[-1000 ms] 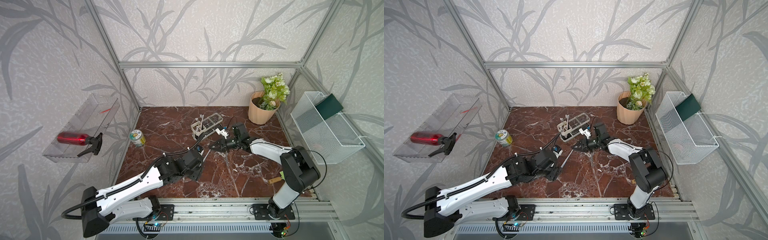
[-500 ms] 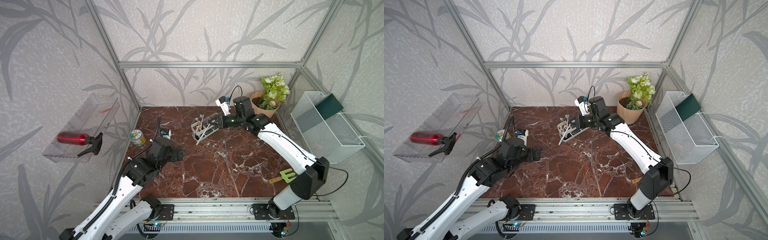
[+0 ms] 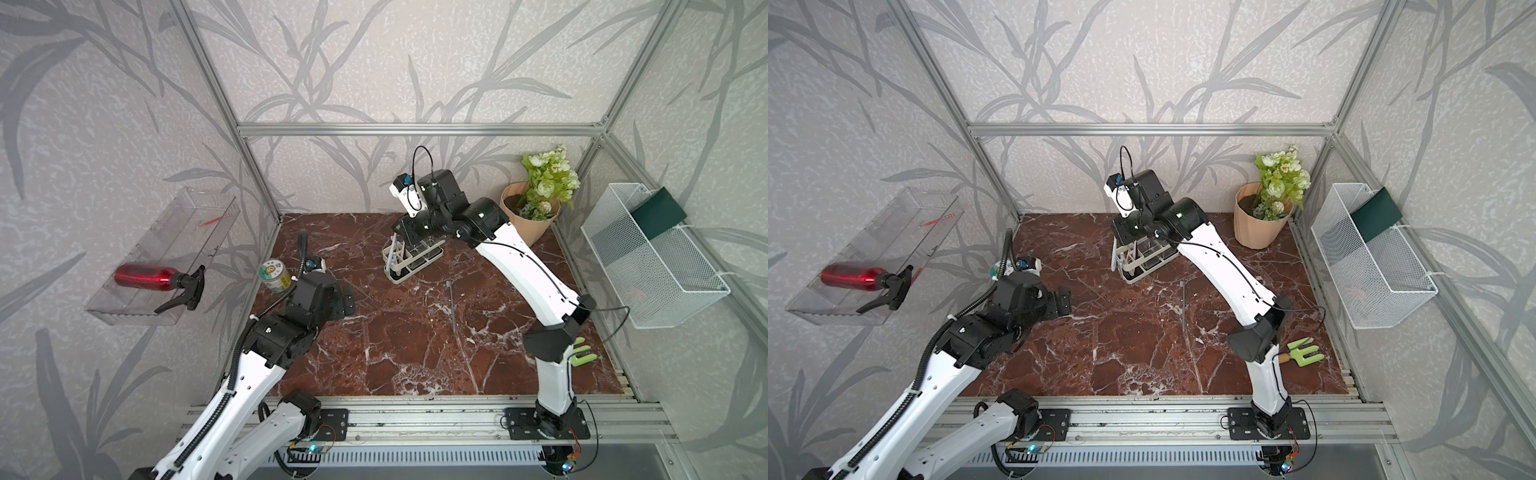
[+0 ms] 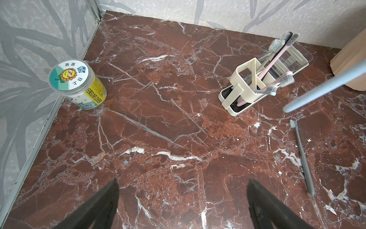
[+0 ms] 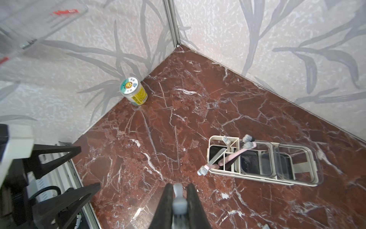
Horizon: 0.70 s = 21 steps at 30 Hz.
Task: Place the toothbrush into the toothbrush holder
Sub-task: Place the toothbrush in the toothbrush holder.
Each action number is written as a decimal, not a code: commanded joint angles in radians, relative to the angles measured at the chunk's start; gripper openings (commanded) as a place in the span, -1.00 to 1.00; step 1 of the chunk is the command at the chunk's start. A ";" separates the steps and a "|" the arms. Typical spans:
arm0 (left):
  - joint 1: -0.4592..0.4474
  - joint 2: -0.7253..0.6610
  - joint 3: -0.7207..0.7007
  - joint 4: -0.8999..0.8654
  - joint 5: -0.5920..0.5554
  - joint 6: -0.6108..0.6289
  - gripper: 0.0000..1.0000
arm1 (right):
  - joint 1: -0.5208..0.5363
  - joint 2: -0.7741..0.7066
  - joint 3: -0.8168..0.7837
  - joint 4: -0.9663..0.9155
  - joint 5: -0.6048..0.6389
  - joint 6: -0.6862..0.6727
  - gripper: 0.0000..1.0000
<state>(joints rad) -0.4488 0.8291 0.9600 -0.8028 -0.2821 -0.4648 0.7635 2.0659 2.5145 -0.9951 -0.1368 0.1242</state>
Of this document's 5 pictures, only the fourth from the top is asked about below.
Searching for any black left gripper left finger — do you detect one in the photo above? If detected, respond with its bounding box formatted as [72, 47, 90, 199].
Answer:
[54, 179, 120, 229]

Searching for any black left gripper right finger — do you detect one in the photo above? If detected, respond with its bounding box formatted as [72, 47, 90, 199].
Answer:
[246, 179, 312, 229]

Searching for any dark grey toothbrush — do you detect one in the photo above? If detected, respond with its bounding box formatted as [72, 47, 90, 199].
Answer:
[289, 120, 315, 196]

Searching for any pink toothbrush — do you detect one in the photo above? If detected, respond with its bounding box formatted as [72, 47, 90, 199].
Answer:
[261, 71, 295, 90]
[237, 33, 299, 106]

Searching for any black toothbrush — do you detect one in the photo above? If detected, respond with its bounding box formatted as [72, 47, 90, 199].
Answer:
[258, 31, 293, 63]

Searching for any light blue long toothbrush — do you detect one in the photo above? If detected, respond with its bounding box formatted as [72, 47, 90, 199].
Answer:
[253, 85, 279, 96]

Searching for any green yellow label jar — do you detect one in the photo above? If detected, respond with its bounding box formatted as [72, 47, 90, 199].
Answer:
[48, 59, 107, 110]

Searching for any peach ribbed flower pot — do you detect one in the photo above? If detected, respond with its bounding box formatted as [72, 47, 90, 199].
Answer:
[330, 29, 366, 92]

